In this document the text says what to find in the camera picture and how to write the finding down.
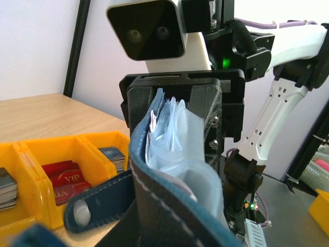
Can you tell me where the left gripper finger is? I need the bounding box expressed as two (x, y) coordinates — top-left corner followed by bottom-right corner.
(96, 195), (201, 247)

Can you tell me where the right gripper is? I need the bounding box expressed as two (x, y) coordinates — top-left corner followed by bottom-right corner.
(119, 69), (245, 172)

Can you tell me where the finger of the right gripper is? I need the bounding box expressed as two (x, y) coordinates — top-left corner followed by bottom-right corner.
(127, 86), (157, 137)

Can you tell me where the blue leather card holder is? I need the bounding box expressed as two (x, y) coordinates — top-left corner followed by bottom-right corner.
(11, 87), (244, 247)

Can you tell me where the yellow triple storage bin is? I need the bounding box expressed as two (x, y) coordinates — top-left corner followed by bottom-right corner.
(1, 131), (129, 242)

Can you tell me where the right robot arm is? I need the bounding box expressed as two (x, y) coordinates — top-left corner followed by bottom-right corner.
(116, 1), (328, 223)

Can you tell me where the blue card stack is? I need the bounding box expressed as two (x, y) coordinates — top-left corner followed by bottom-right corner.
(99, 147), (125, 173)

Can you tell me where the red card stack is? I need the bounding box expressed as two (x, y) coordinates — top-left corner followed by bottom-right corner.
(42, 160), (92, 206)

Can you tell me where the black card stack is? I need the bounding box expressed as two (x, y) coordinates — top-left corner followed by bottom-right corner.
(1, 167), (17, 210)

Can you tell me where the white mesh basket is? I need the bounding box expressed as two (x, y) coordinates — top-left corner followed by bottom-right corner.
(300, 145), (328, 191)

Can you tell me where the yellow bin at right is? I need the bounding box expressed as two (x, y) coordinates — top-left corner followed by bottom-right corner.
(308, 189), (329, 236)

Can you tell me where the light blue cable duct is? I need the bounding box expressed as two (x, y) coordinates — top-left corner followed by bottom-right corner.
(244, 219), (267, 247)

